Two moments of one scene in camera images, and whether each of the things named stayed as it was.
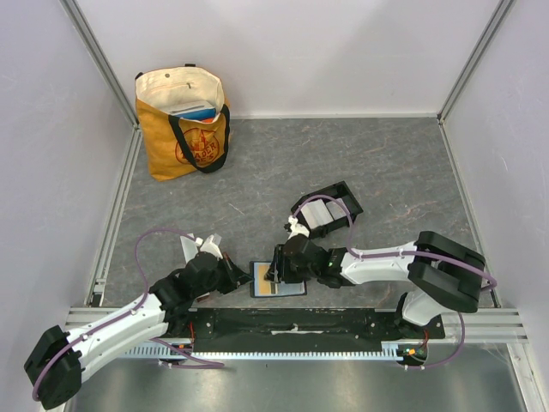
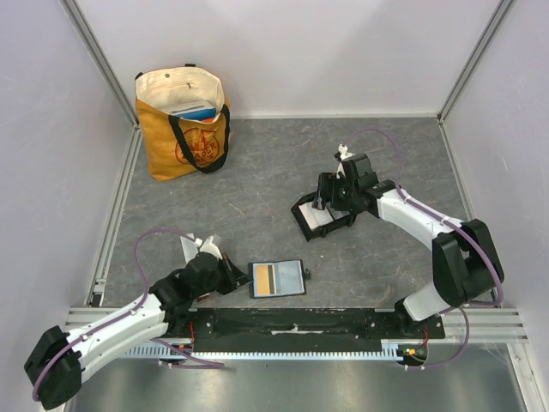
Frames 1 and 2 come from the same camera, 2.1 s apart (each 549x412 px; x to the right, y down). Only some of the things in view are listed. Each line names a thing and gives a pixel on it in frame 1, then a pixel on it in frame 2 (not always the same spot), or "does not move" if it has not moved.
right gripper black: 280,263 -> 322,194
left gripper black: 235,276 does not move
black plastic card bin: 338,190 does not move
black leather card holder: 261,287 does not move
